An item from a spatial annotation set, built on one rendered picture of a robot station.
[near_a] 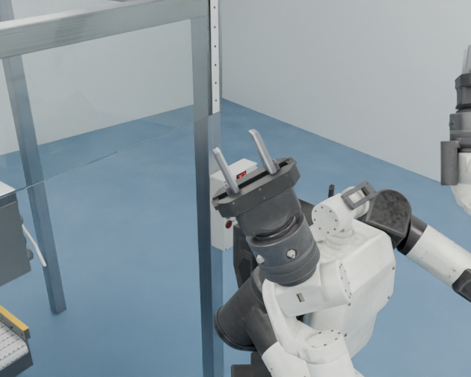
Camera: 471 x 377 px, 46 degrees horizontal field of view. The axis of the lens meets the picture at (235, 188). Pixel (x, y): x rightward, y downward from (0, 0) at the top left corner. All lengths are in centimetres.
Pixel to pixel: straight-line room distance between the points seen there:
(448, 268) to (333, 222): 36
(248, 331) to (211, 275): 91
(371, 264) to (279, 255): 44
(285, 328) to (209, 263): 109
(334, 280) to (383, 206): 53
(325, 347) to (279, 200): 23
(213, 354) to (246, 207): 147
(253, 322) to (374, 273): 29
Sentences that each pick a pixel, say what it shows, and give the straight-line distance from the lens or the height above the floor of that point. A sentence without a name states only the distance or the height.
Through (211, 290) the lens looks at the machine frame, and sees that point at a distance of 197.
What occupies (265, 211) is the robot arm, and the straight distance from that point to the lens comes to 74.
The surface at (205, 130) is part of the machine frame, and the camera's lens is 167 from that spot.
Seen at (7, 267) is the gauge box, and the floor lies 114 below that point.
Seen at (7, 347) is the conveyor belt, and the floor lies 88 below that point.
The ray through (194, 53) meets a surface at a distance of 155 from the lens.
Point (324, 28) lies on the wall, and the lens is 489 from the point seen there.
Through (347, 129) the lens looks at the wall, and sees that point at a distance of 490.
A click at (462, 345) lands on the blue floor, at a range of 300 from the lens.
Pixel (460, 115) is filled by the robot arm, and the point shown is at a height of 151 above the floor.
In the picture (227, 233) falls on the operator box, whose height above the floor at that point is 96.
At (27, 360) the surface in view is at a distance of 168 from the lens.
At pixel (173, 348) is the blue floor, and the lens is 279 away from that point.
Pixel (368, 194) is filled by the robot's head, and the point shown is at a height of 140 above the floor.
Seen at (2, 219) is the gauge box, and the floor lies 126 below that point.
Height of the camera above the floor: 192
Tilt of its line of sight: 28 degrees down
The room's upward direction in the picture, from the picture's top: straight up
